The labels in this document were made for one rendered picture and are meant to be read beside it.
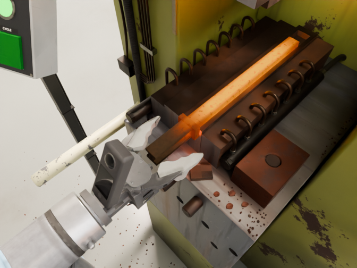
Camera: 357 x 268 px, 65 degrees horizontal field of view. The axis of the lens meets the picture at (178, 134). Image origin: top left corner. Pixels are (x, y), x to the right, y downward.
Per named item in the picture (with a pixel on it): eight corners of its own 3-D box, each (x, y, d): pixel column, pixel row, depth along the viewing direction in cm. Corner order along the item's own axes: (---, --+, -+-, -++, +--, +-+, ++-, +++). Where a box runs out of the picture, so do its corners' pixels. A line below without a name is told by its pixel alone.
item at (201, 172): (210, 166, 59) (211, 164, 58) (212, 179, 57) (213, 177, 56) (189, 168, 58) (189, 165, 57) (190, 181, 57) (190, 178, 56)
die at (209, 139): (215, 168, 58) (221, 147, 51) (152, 114, 66) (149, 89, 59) (321, 69, 75) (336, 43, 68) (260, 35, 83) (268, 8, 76)
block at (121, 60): (130, 77, 92) (128, 67, 88) (119, 68, 95) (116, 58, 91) (137, 73, 93) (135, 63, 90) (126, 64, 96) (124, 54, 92)
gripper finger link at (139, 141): (147, 126, 61) (130, 162, 56) (145, 109, 56) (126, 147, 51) (161, 130, 60) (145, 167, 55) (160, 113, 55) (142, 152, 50)
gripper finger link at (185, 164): (201, 165, 55) (155, 177, 54) (203, 149, 50) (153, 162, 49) (206, 178, 54) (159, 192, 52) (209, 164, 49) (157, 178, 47)
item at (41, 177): (41, 191, 90) (34, 184, 85) (33, 179, 92) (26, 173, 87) (146, 115, 107) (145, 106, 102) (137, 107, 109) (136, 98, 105)
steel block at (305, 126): (222, 277, 87) (254, 242, 50) (143, 193, 102) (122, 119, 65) (317, 164, 109) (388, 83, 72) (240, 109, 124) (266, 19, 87)
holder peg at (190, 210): (189, 219, 58) (190, 215, 56) (180, 210, 59) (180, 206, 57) (203, 206, 60) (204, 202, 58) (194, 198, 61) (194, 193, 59)
